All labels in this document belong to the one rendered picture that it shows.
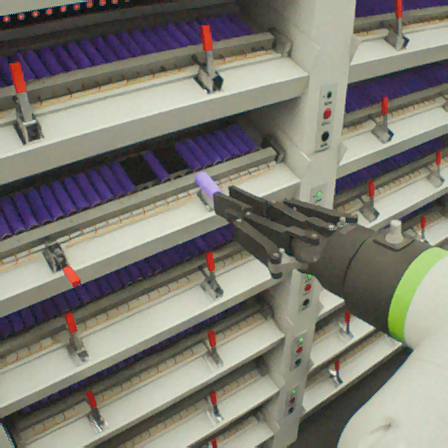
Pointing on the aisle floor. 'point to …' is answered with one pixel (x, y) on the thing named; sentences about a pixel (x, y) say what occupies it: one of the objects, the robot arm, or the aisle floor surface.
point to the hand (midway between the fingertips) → (240, 207)
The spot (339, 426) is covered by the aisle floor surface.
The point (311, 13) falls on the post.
